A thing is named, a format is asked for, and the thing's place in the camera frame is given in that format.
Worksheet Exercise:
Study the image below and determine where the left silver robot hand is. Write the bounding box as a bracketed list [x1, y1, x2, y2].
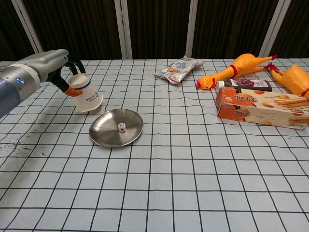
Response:
[17, 49, 86, 97]

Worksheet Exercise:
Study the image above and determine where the white paper cup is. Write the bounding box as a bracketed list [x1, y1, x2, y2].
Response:
[67, 73, 104, 114]

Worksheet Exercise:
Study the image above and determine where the round metal plate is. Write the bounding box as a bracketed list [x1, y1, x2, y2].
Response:
[89, 109, 144, 147]

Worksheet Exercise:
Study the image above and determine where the white blue snack bag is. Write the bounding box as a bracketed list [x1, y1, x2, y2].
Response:
[154, 55, 205, 85]

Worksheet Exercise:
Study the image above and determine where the light blue checked tablecloth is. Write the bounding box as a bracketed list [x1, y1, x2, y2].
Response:
[0, 58, 309, 232]

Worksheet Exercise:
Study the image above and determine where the yellow rubber chicken toy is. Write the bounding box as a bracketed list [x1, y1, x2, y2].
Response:
[264, 62, 309, 100]
[197, 53, 278, 91]

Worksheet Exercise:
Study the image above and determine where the dark grape juice bottle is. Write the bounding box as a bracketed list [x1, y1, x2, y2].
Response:
[216, 78, 273, 92]

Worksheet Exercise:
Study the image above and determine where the orange biscuit roll box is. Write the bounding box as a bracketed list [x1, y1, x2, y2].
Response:
[215, 86, 309, 131]

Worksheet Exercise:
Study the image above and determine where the white metal frame post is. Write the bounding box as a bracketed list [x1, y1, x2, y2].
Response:
[185, 0, 199, 59]
[114, 0, 133, 59]
[259, 0, 291, 58]
[11, 0, 47, 61]

